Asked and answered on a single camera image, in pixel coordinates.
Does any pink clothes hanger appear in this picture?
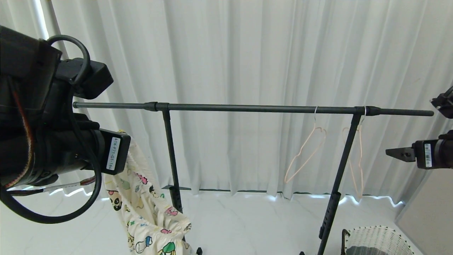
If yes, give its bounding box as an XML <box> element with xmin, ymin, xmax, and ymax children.
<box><xmin>342</xmin><ymin>115</ymin><xmax>365</xmax><ymax>199</ymax></box>
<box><xmin>284</xmin><ymin>106</ymin><xmax>327</xmax><ymax>184</ymax></box>

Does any black clothes rack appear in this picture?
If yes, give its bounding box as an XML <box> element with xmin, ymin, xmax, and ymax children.
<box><xmin>73</xmin><ymin>102</ymin><xmax>434</xmax><ymax>255</ymax></box>

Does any cream printed garment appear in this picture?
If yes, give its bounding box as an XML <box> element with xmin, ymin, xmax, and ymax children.
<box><xmin>103</xmin><ymin>130</ymin><xmax>192</xmax><ymax>255</ymax></box>

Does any white laundry basket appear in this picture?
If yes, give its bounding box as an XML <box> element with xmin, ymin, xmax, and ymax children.
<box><xmin>340</xmin><ymin>226</ymin><xmax>416</xmax><ymax>255</ymax></box>

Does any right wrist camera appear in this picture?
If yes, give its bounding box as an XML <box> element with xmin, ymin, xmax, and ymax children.
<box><xmin>430</xmin><ymin>85</ymin><xmax>453</xmax><ymax>140</ymax></box>

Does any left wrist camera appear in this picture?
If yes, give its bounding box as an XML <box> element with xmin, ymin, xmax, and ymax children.
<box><xmin>55</xmin><ymin>58</ymin><xmax>114</xmax><ymax>100</ymax></box>

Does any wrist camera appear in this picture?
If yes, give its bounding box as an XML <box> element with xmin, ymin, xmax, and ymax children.
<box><xmin>430</xmin><ymin>85</ymin><xmax>453</xmax><ymax>140</ymax></box>
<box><xmin>55</xmin><ymin>58</ymin><xmax>114</xmax><ymax>100</ymax></box>

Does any white curtain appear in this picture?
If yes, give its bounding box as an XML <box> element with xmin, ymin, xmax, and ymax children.
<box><xmin>0</xmin><ymin>0</ymin><xmax>453</xmax><ymax>204</ymax></box>

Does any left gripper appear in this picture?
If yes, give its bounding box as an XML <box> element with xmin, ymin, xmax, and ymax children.
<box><xmin>44</xmin><ymin>122</ymin><xmax>131</xmax><ymax>175</ymax></box>

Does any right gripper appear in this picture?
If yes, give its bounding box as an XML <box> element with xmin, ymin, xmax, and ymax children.
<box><xmin>412</xmin><ymin>139</ymin><xmax>453</xmax><ymax>170</ymax></box>

